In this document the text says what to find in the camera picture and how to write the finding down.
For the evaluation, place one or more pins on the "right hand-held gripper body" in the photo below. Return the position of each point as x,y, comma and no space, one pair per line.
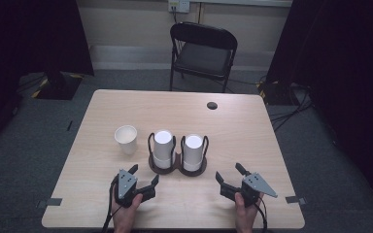
254,187

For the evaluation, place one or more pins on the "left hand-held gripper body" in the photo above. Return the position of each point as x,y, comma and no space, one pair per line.
126,187

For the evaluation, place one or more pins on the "single white paper cup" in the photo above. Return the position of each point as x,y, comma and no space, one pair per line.
126,137

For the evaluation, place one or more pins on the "stack of white paper cups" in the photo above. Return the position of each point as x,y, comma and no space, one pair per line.
163,147
193,150

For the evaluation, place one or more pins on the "person's left hand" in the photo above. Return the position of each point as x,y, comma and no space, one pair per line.
124,216

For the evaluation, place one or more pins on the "person's right hand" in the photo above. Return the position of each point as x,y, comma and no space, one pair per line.
245,216

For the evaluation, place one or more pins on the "grey tape strip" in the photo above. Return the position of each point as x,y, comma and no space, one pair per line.
295,200
49,202

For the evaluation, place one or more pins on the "black floor box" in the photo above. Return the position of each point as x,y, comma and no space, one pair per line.
273,93

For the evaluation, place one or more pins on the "black stand base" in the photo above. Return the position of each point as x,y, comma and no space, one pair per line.
58,87

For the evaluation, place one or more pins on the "black folding chair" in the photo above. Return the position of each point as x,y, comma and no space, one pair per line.
204,58

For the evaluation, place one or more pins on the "black curtain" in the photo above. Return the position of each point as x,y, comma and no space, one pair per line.
22,35
346,64

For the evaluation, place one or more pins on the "white wall socket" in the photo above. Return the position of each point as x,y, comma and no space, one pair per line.
178,6

